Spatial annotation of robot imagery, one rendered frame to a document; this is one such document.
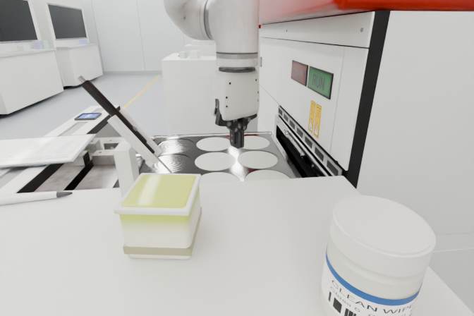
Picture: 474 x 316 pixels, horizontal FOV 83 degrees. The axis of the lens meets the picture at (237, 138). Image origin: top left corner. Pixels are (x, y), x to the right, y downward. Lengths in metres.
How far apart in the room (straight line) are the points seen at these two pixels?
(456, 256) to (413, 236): 0.52
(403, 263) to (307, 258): 0.13
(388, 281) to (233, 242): 0.17
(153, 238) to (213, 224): 0.09
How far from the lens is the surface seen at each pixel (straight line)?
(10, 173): 0.64
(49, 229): 0.42
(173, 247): 0.31
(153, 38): 8.63
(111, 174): 0.70
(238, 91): 0.54
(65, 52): 6.96
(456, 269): 0.78
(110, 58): 8.99
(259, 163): 0.65
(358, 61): 0.45
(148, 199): 0.30
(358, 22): 0.47
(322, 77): 0.56
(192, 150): 0.72
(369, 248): 0.21
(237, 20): 0.52
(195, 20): 0.55
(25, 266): 0.38
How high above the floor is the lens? 1.19
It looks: 22 degrees down
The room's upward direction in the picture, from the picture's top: straight up
